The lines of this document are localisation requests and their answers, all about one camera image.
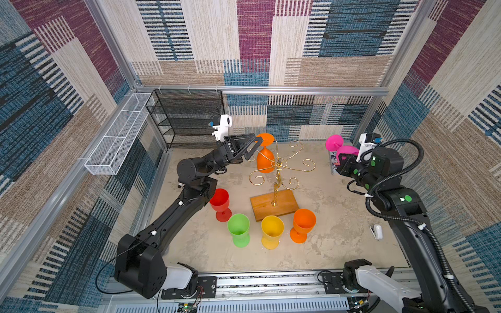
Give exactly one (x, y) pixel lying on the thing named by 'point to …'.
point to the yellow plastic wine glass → (272, 227)
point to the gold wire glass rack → (279, 164)
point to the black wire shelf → (185, 117)
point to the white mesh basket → (110, 152)
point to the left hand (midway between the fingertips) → (258, 142)
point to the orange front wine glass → (304, 222)
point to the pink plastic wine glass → (334, 143)
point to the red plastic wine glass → (220, 203)
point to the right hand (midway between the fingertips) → (338, 158)
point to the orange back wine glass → (265, 158)
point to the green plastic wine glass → (238, 225)
